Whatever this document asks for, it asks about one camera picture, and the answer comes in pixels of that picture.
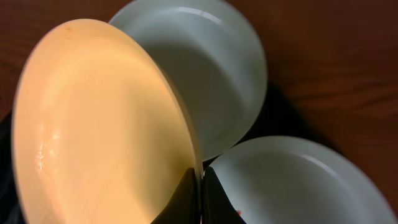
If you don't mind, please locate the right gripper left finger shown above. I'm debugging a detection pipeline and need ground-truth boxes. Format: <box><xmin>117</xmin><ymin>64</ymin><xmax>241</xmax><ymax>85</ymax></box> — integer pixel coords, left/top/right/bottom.
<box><xmin>151</xmin><ymin>168</ymin><xmax>199</xmax><ymax>224</ymax></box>

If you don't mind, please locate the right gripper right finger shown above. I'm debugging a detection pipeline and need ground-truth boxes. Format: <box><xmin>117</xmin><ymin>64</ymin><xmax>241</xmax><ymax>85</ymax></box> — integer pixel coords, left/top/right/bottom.
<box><xmin>201</xmin><ymin>167</ymin><xmax>246</xmax><ymax>224</ymax></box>

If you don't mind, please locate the light blue plate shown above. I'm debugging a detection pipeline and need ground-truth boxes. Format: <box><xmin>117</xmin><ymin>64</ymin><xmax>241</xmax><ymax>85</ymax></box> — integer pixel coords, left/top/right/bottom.
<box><xmin>110</xmin><ymin>0</ymin><xmax>267</xmax><ymax>160</ymax></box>
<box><xmin>210</xmin><ymin>136</ymin><xmax>397</xmax><ymax>224</ymax></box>

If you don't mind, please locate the yellow plate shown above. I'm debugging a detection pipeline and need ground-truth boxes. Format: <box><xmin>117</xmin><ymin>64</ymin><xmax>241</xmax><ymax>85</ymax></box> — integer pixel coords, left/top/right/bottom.
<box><xmin>11</xmin><ymin>19</ymin><xmax>202</xmax><ymax>223</ymax></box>

